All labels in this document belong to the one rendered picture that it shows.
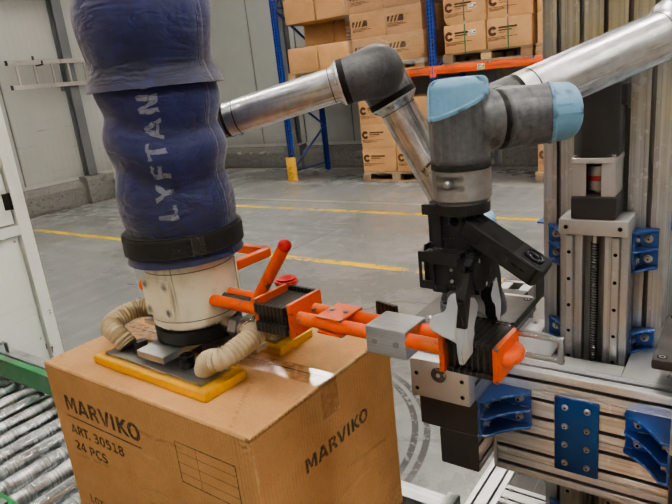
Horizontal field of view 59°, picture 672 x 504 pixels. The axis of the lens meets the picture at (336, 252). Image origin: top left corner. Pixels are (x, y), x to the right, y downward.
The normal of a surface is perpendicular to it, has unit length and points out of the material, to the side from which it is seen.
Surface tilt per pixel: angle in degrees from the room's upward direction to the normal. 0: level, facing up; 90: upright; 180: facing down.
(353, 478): 90
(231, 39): 90
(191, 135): 69
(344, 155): 90
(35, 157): 90
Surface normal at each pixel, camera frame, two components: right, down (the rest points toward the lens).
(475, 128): 0.21, 0.25
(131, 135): -0.15, -0.07
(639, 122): -0.57, 0.29
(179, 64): 0.55, -0.05
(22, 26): 0.82, 0.07
